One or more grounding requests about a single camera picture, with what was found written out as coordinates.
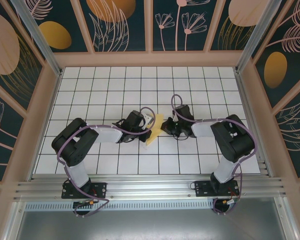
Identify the aluminium corner post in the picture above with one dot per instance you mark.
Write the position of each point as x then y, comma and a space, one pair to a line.
257, 32
40, 35

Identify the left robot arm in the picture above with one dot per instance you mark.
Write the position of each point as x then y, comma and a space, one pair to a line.
75, 145

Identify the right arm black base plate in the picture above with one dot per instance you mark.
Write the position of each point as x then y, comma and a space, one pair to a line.
202, 190

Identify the aluminium side rail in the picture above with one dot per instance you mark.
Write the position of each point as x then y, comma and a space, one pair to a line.
247, 112

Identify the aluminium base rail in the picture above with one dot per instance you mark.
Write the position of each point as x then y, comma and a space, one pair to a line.
150, 186

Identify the grey metal sheet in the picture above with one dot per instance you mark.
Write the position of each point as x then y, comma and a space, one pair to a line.
150, 225

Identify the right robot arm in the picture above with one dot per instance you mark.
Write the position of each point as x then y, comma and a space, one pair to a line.
235, 140

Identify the yellow cloth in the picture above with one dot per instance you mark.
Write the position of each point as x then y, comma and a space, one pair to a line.
156, 130

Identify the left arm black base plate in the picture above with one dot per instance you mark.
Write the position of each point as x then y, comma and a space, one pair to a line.
100, 188

